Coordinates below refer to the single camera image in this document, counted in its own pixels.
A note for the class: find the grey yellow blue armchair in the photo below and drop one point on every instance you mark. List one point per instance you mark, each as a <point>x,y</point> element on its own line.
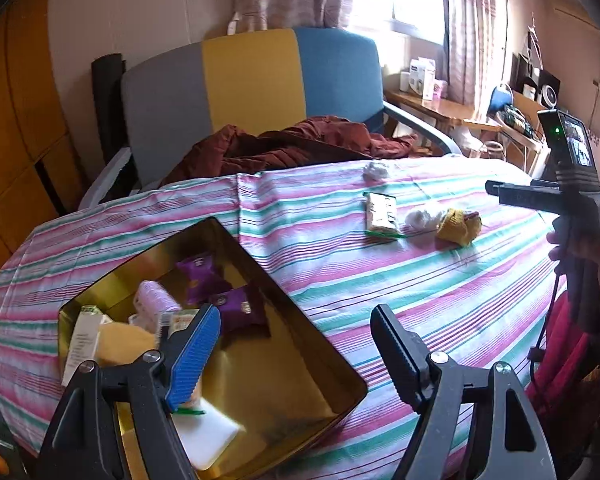
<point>250,75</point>

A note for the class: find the white cylinder container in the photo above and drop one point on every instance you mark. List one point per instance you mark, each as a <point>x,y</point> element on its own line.
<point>406,82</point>

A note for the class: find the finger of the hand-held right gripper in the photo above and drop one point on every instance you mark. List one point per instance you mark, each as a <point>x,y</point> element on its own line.
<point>495,187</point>
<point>530,198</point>

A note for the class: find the white carton box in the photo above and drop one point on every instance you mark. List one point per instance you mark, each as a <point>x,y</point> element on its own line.
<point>82,345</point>

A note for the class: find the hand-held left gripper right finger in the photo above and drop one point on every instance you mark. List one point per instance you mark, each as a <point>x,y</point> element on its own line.
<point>400,355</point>

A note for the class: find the green snack packet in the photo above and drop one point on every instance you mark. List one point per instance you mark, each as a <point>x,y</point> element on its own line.
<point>381,215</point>

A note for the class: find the pink roll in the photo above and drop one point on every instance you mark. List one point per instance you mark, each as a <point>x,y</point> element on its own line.
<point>155,302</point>

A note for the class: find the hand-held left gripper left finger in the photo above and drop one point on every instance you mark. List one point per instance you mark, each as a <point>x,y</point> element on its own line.
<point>197,355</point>

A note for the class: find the striped bedsheet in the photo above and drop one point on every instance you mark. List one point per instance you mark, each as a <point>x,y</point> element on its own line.
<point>330,270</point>

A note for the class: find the wooden wardrobe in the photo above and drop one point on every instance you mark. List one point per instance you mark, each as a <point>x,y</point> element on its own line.
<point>20,135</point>

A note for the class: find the person's right hand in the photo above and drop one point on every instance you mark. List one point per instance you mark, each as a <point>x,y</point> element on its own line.
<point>560,250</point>

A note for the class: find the wooden desk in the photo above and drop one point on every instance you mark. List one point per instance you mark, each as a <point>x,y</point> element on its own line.
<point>445,110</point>

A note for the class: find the black speaker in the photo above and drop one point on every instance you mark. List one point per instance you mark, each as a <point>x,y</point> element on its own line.
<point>549,96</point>

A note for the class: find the yellow knit sock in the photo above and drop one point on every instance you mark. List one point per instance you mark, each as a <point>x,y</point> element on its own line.
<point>457,227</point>

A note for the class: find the purple packet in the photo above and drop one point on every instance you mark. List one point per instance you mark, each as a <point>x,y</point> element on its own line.
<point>200,280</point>
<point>240,307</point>

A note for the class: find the white sock ball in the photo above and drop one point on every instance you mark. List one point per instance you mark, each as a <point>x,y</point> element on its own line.
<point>422,217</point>

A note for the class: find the maroon cloth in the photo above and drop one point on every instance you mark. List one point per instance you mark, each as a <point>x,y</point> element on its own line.
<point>290,147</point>

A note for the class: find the white product box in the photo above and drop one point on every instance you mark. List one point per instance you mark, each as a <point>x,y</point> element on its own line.
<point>422,76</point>

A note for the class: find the blue round object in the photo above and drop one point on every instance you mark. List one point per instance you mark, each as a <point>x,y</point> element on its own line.
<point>500,100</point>

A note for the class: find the crumpled white tissue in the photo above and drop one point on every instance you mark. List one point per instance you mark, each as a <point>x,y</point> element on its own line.
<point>377,170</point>

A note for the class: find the orange label packet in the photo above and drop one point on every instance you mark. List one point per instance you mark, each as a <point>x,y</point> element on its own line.
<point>180,322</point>

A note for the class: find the gold tin box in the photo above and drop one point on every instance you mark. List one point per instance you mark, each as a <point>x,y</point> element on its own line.
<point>280,360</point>

